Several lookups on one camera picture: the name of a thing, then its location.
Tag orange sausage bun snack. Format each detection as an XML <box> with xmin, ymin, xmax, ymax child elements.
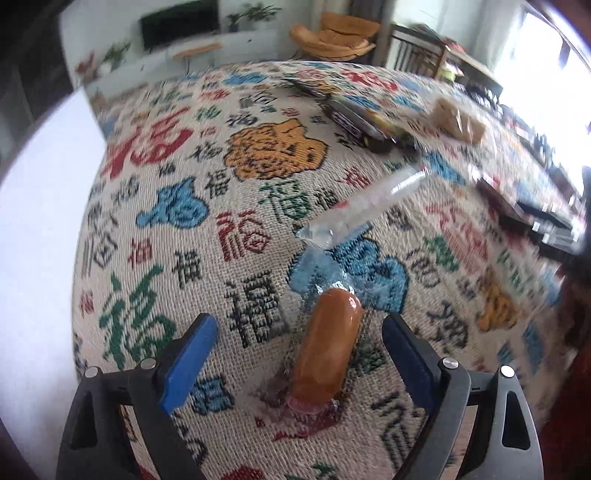
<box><xmin>287</xmin><ymin>288</ymin><xmax>363</xmax><ymax>414</ymax></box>

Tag bagged brown bread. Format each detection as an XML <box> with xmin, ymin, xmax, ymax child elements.
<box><xmin>430</xmin><ymin>98</ymin><xmax>486</xmax><ymax>145</ymax></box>

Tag clear long snack tube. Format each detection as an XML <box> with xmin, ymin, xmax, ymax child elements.
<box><xmin>296</xmin><ymin>166</ymin><xmax>430</xmax><ymax>250</ymax></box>

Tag dark candy bar pack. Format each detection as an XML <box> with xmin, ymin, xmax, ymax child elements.
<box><xmin>287</xmin><ymin>79</ymin><xmax>421</xmax><ymax>157</ymax></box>

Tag patterned woven tablecloth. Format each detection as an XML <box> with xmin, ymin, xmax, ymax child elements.
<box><xmin>73</xmin><ymin>62</ymin><xmax>568</xmax><ymax>479</ymax></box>

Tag white cardboard box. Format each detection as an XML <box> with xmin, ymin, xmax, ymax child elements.
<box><xmin>1</xmin><ymin>89</ymin><xmax>106</xmax><ymax>479</ymax></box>

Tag dark wooden chair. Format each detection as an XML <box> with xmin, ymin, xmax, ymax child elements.
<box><xmin>386</xmin><ymin>24</ymin><xmax>450</xmax><ymax>79</ymax></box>

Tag white tv cabinet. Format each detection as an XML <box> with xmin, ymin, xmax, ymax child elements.
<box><xmin>85</xmin><ymin>30</ymin><xmax>287</xmax><ymax>99</ymax></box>

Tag wooden bench stool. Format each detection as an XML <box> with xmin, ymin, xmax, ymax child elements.
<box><xmin>172</xmin><ymin>42</ymin><xmax>222</xmax><ymax>74</ymax></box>

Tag red flower vase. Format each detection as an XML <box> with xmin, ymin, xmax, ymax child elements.
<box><xmin>75</xmin><ymin>50</ymin><xmax>96</xmax><ymax>85</ymax></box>

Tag orange lounge chair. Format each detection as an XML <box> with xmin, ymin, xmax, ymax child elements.
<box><xmin>290</xmin><ymin>12</ymin><xmax>381</xmax><ymax>61</ymax></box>

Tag green potted plant left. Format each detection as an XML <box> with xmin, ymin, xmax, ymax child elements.
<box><xmin>103</xmin><ymin>41</ymin><xmax>131</xmax><ymax>70</ymax></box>

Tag green potted plant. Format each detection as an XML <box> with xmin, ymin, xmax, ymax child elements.
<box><xmin>226</xmin><ymin>2</ymin><xmax>283</xmax><ymax>33</ymax></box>
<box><xmin>103</xmin><ymin>41</ymin><xmax>131</xmax><ymax>70</ymax></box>

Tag black television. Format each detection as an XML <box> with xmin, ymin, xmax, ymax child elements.
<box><xmin>139</xmin><ymin>1</ymin><xmax>219</xmax><ymax>51</ymax></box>

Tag green potted plant right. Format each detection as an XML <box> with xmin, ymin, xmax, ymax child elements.
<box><xmin>226</xmin><ymin>2</ymin><xmax>283</xmax><ymax>33</ymax></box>

